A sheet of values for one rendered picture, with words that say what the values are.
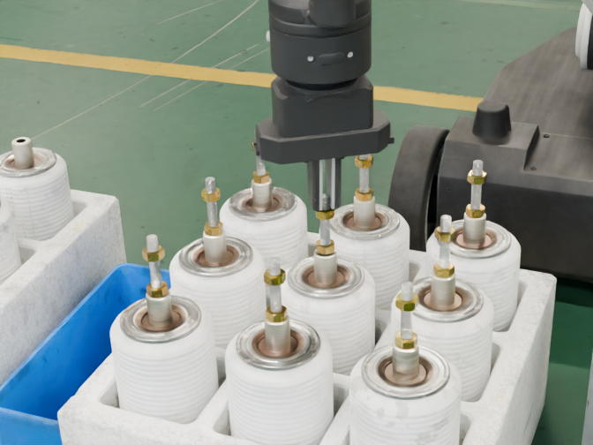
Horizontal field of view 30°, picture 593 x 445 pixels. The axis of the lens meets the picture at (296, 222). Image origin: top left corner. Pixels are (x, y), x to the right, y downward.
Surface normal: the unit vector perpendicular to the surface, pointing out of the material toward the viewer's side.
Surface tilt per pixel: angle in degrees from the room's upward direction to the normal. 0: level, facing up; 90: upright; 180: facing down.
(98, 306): 88
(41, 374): 88
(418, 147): 19
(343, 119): 90
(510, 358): 0
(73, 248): 90
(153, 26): 0
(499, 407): 0
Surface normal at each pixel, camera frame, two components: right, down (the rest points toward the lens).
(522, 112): -0.04, -0.87
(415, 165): -0.20, -0.41
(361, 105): 0.19, 0.47
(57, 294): 0.94, 0.15
